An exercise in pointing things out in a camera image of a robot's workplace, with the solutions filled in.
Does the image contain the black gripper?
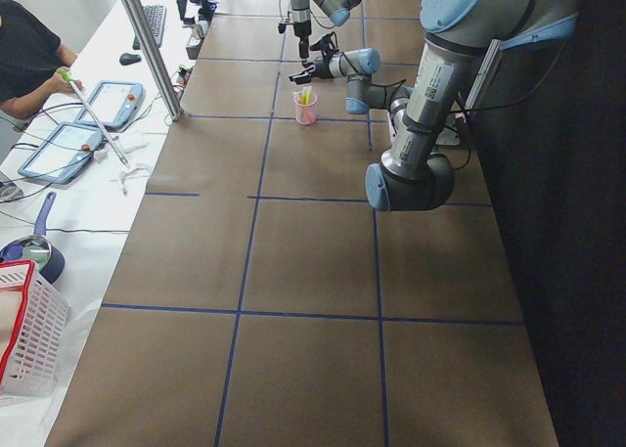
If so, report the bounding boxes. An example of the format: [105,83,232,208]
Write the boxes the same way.
[289,58,333,85]
[291,9,312,60]

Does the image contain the orange marker pen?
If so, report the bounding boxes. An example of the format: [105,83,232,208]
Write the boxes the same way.
[296,106,316,125]

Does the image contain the pink mesh pen holder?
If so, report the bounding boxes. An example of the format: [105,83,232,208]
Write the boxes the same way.
[292,92,318,125]

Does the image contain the black keyboard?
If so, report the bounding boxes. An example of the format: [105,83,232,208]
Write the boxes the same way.
[142,4,166,48]

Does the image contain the black computer mouse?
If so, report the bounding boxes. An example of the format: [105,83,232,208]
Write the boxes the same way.
[118,53,142,67]

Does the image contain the far blue teach pendant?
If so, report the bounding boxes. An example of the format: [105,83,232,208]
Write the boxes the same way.
[78,80,145,132]

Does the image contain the blue teach pendant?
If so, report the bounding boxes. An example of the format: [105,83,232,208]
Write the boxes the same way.
[78,80,145,132]
[18,122,104,184]

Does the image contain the white reacher grabber stick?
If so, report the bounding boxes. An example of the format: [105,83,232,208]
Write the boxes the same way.
[57,68,153,196]

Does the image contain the near blue teach pendant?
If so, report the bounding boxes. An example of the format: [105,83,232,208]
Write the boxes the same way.
[18,122,104,184]

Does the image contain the person in black shirt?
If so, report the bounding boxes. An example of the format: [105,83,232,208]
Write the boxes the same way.
[1,0,82,120]

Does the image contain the blue frying pan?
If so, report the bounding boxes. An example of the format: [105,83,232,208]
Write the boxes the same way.
[1,192,66,284]

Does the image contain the red white plastic basket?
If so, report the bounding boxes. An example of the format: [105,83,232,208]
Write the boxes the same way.
[1,260,68,406]

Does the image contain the aluminium frame post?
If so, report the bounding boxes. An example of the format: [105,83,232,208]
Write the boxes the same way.
[120,0,184,122]

